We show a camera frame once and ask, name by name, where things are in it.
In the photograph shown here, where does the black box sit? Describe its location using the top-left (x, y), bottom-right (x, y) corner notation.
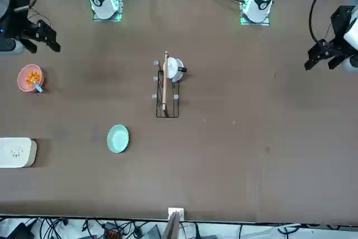
top-left (7, 222), bottom-right (36, 239)

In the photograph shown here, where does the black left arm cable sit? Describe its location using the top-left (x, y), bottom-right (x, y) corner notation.
top-left (309, 0), bottom-right (336, 44)

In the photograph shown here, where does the green bowl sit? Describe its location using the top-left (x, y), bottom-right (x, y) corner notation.
top-left (107, 124), bottom-right (130, 154)

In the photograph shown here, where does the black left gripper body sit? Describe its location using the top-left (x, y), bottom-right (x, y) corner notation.
top-left (326, 6), bottom-right (354, 44)

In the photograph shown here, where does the white smiley mug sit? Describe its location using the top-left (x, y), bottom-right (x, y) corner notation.
top-left (166, 57), bottom-right (187, 83)

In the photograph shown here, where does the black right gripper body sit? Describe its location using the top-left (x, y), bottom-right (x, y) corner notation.
top-left (7, 0), bottom-right (36, 38)

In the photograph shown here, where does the aluminium camera post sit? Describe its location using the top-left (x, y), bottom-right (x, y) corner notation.
top-left (162, 207), bottom-right (185, 239)

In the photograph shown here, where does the wooden rack handle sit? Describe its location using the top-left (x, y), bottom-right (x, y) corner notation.
top-left (162, 50), bottom-right (169, 111)

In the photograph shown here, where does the white box with beige base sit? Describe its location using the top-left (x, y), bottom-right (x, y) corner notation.
top-left (0, 137), bottom-right (37, 168)

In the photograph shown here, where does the black wire cup rack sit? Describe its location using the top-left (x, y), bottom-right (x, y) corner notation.
top-left (152, 59), bottom-right (180, 119)

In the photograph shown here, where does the blue spoon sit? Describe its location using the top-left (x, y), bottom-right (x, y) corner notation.
top-left (30, 78), bottom-right (45, 93)

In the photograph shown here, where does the pink bowl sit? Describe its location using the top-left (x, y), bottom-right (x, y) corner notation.
top-left (17, 64), bottom-right (46, 93)

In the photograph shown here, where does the orange popcorn pile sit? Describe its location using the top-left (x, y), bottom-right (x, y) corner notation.
top-left (25, 70), bottom-right (43, 86)

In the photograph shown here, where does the black red electronic device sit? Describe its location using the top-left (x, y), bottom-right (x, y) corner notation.
top-left (102, 223), bottom-right (124, 239)

